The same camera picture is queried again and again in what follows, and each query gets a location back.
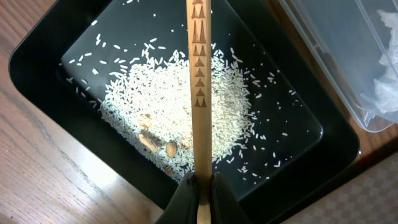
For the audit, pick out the rice pile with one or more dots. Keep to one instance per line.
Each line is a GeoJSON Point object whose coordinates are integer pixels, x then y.
{"type": "Point", "coordinates": [131, 66]}

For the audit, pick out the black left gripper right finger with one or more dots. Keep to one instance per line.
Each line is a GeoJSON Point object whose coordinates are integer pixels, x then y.
{"type": "Point", "coordinates": [224, 207]}

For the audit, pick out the black tray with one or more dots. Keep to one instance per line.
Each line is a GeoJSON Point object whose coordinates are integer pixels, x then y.
{"type": "Point", "coordinates": [310, 142]}

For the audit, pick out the clear plastic bin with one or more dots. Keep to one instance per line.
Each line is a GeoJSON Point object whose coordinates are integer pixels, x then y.
{"type": "Point", "coordinates": [337, 32]}

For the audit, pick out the brown serving tray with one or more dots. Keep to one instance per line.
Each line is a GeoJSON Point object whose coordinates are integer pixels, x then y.
{"type": "Point", "coordinates": [369, 198]}

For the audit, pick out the white tissue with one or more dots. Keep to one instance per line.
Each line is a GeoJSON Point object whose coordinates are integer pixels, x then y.
{"type": "Point", "coordinates": [385, 87]}

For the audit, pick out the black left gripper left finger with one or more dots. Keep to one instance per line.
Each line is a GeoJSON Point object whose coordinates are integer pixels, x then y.
{"type": "Point", "coordinates": [183, 206]}

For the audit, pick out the wooden chopstick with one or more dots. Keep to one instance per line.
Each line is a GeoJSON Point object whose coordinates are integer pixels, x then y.
{"type": "Point", "coordinates": [199, 39]}

